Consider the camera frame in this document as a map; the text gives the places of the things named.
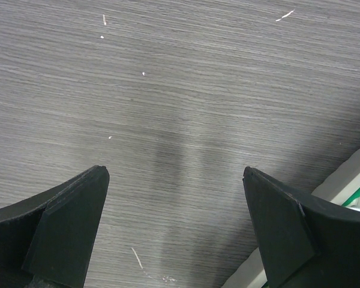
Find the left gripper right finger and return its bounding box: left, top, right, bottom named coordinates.
left=243, top=167, right=360, bottom=287

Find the grey plastic tray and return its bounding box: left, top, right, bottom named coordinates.
left=223, top=148, right=360, bottom=288

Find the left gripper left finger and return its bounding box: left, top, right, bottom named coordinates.
left=0, top=166, right=110, bottom=287

